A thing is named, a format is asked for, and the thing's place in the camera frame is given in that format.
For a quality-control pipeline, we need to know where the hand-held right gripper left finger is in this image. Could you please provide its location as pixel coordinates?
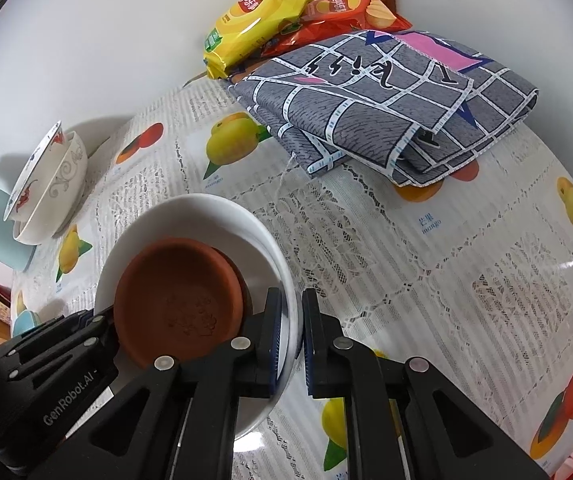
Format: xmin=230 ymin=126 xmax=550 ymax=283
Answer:
xmin=29 ymin=287 xmax=287 ymax=480

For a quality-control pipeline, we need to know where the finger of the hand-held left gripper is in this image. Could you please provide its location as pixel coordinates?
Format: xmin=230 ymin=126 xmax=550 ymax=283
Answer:
xmin=11 ymin=332 xmax=120 ymax=386
xmin=0 ymin=310 xmax=114 ymax=361

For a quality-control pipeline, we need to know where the yellow chips bag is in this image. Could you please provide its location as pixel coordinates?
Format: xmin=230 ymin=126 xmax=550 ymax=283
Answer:
xmin=202 ymin=0 xmax=331 ymax=81

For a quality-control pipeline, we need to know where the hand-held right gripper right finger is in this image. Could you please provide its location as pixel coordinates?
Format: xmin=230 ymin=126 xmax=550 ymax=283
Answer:
xmin=301 ymin=287 xmax=550 ymax=480

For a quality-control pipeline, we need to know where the small white bowl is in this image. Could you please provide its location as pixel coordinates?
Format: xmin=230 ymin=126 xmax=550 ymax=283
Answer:
xmin=94 ymin=192 xmax=300 ymax=438

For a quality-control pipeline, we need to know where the blue square plate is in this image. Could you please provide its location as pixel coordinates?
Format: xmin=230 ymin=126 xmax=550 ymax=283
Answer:
xmin=13 ymin=308 xmax=42 ymax=338

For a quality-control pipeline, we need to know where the fruit printed tablecloth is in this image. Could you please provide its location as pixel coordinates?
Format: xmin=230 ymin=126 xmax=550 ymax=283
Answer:
xmin=9 ymin=77 xmax=573 ymax=480

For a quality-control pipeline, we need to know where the terracotta saucer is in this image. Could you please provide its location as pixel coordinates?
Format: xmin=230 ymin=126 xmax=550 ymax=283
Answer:
xmin=113 ymin=239 xmax=252 ymax=368

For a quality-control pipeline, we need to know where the red chips bag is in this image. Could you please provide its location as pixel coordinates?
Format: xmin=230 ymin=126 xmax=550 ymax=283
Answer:
xmin=261 ymin=0 xmax=412 ymax=58

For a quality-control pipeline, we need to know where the grey checked folded cloth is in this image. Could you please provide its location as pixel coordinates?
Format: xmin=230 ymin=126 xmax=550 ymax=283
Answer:
xmin=229 ymin=30 xmax=540 ymax=188

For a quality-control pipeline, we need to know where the large white bowl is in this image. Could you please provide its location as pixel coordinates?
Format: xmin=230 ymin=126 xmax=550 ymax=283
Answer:
xmin=12 ymin=131 xmax=88 ymax=246

